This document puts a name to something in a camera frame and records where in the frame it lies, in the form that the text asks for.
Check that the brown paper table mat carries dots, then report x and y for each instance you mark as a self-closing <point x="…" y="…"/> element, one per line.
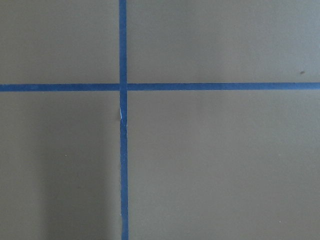
<point x="202" y="165"/>

